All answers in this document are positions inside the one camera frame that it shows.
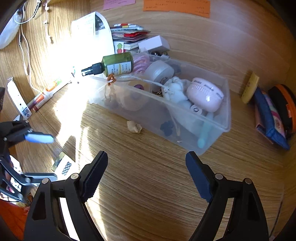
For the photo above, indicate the green spray bottle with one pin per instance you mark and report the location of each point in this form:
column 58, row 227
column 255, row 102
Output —
column 116, row 64

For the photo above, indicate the white printed paper sheet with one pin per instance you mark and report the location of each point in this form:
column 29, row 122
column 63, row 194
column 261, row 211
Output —
column 92, row 37

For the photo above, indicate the crumpled beige paper ball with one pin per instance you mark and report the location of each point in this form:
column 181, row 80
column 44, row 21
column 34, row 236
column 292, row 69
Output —
column 134, row 127

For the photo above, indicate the clear plastic storage bin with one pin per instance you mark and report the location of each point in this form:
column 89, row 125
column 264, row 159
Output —
column 135, row 98

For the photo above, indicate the small white box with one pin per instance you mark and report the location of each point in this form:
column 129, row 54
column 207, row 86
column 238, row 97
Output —
column 154, row 44

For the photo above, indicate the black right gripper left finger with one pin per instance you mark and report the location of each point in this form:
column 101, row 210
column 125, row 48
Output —
column 45, row 220

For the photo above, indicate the mint green tube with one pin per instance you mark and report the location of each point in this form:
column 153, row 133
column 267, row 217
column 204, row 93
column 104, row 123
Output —
column 204, row 134

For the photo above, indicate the yellow lotion tube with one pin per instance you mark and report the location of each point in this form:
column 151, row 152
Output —
column 250, row 88

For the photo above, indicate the black orange round case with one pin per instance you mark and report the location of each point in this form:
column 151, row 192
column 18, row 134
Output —
column 284, row 101

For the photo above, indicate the pink paper note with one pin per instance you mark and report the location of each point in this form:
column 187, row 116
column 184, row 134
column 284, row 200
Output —
column 111, row 4

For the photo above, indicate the floral ceramic tile magnet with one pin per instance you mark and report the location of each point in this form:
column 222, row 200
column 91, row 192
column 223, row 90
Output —
column 63, row 166

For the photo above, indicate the stack of books and pens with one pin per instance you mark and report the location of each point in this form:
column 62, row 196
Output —
column 127, row 36

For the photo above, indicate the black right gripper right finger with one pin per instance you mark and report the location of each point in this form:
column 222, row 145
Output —
column 247, row 219

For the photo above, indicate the blue pencil pouch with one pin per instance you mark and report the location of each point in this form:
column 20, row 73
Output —
column 270, row 124

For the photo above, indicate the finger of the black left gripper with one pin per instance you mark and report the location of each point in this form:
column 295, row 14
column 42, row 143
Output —
column 42, row 138

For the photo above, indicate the orange jacket sleeve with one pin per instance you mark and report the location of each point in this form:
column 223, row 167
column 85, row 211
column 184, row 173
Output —
column 15, row 217

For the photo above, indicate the orange paper note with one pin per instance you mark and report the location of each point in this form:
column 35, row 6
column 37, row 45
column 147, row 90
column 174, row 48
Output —
column 194, row 7

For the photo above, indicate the white round jar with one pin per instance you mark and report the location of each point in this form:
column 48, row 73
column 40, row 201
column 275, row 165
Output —
column 159, row 72

